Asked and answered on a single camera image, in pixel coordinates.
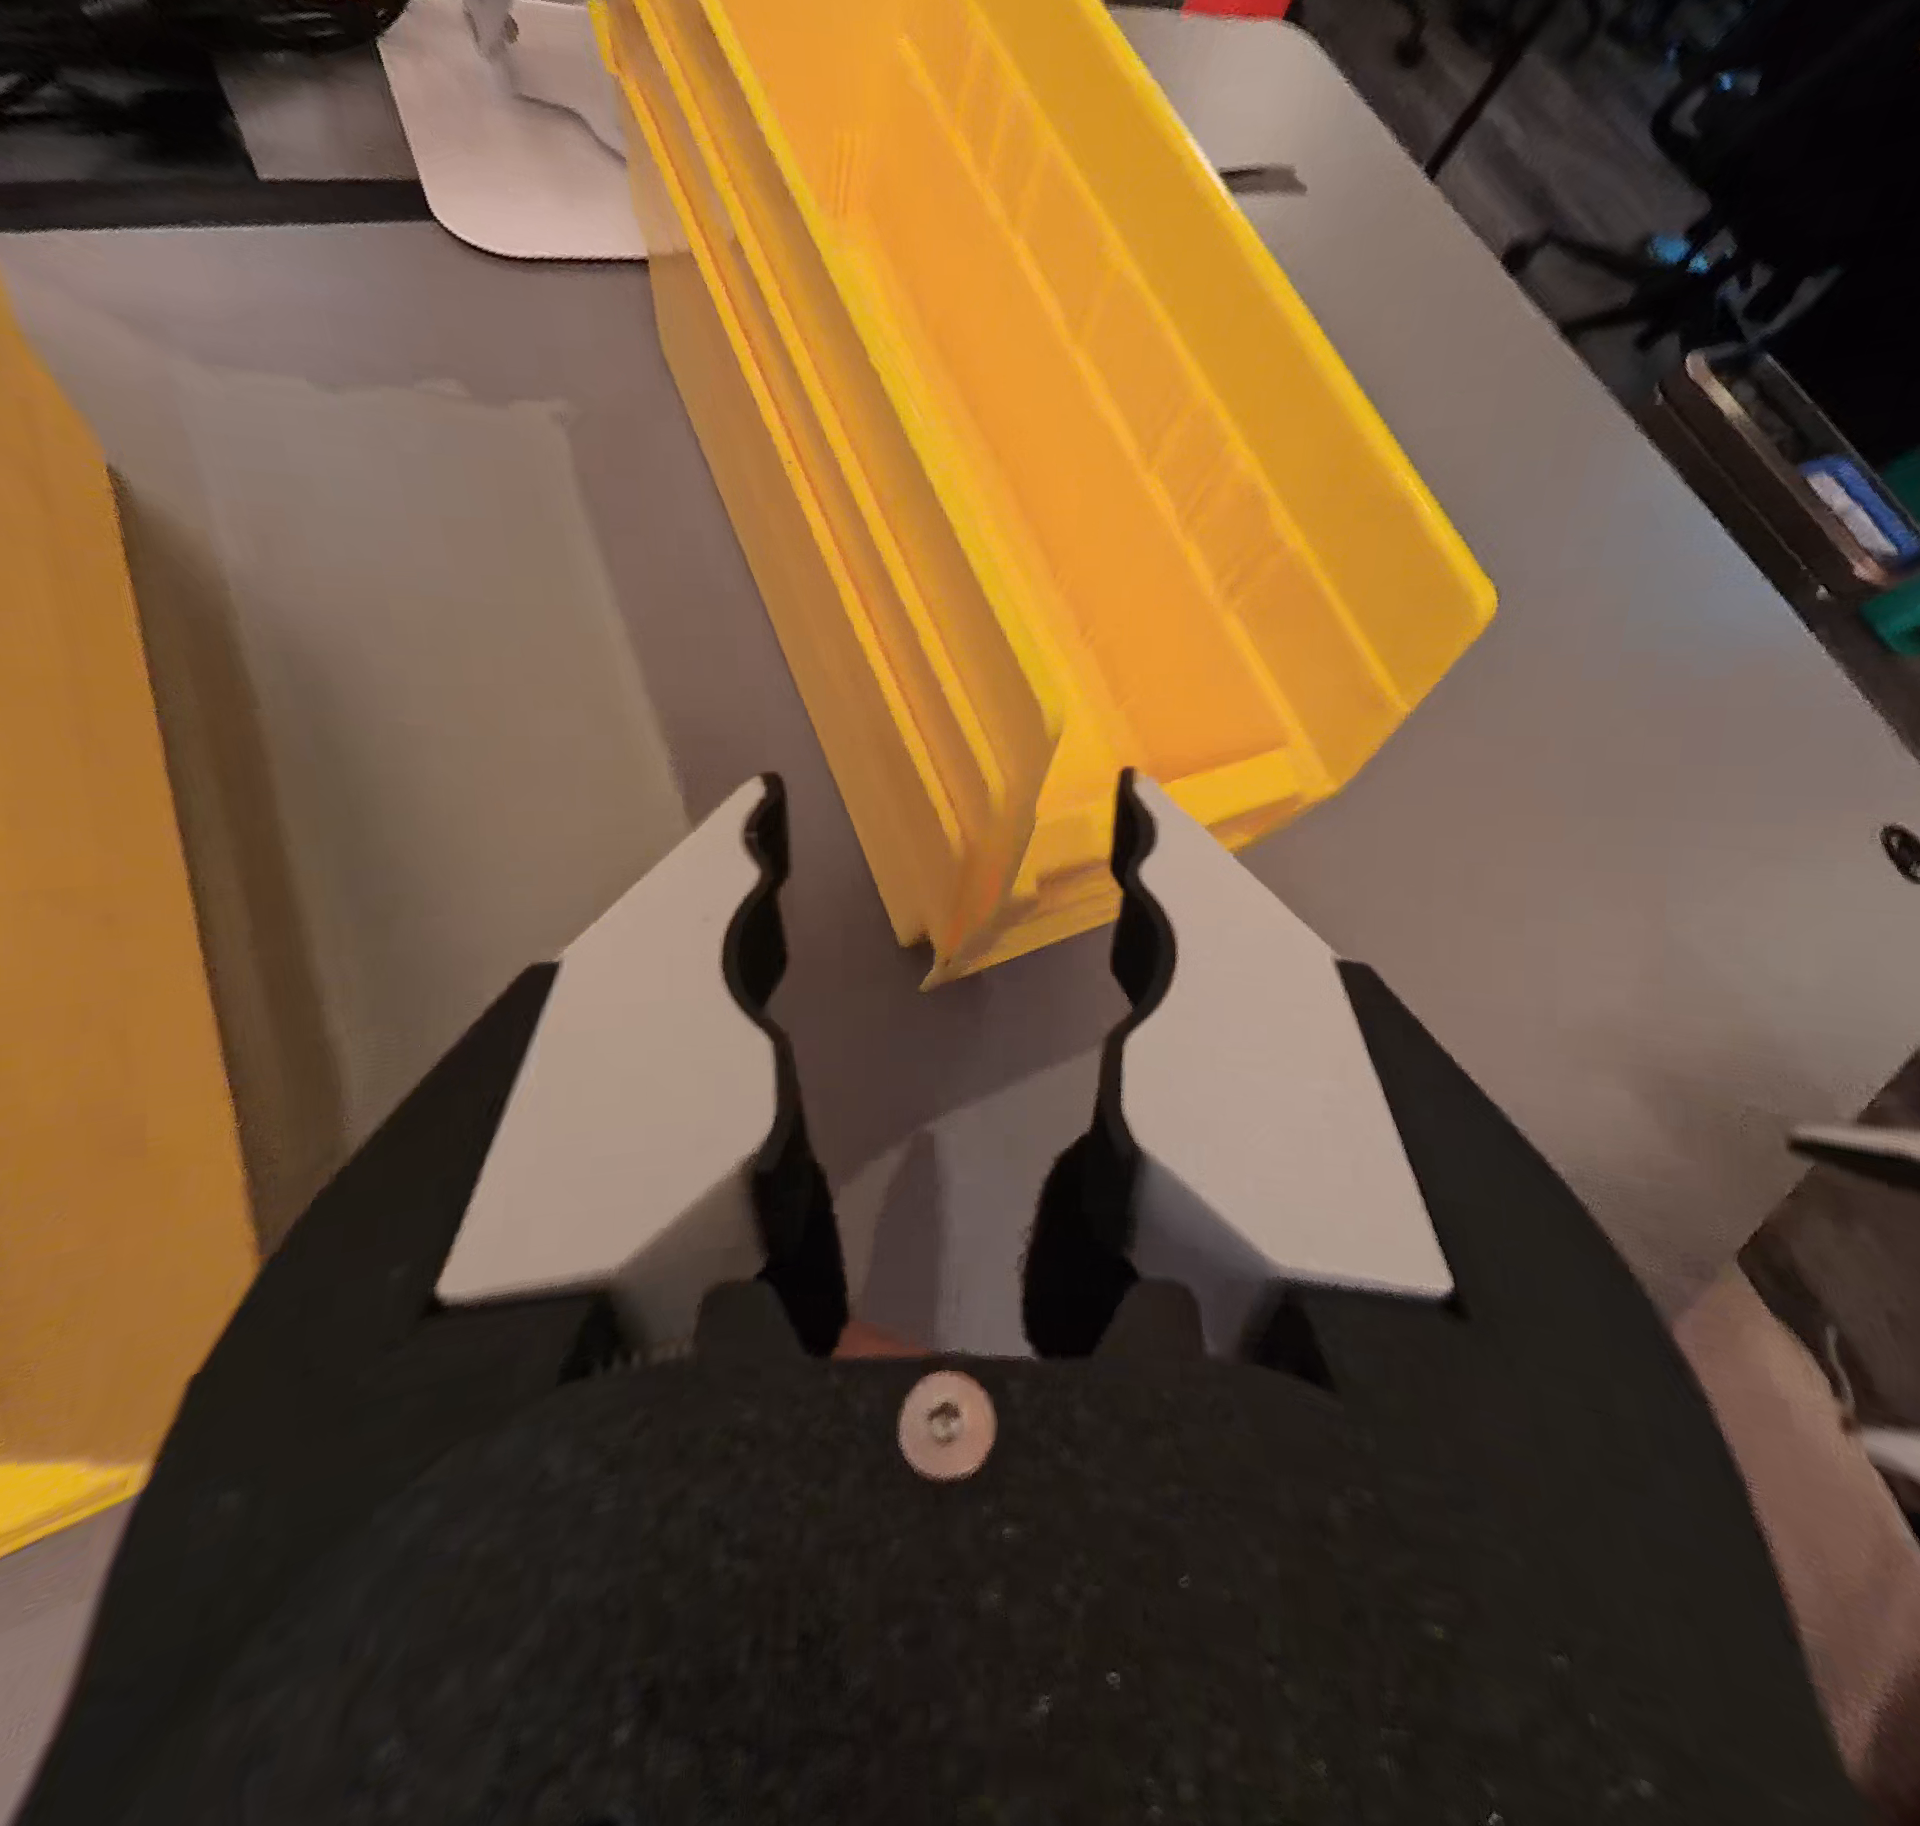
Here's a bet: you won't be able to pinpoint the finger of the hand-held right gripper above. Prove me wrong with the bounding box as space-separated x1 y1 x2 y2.
1790 1124 1920 1187

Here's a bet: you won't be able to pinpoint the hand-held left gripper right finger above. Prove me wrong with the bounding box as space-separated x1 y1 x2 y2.
1021 769 1458 1359

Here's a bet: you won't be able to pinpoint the person's beige trouser leg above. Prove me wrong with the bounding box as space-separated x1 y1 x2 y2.
1666 1255 1920 1819

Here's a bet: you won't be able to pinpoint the dark metal tray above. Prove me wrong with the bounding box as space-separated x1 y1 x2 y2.
1654 344 1920 602

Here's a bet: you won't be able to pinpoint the grey desk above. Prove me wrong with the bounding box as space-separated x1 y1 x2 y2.
0 3 1920 1783

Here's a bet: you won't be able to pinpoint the yellow plastic bin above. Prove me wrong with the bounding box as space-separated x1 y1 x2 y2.
0 288 261 1558
600 0 1142 943
588 0 1118 990
651 0 1499 868

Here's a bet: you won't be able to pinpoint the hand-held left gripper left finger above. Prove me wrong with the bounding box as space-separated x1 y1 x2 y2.
435 771 852 1359

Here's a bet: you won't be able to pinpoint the blue box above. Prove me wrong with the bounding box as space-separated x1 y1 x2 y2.
1798 452 1920 579

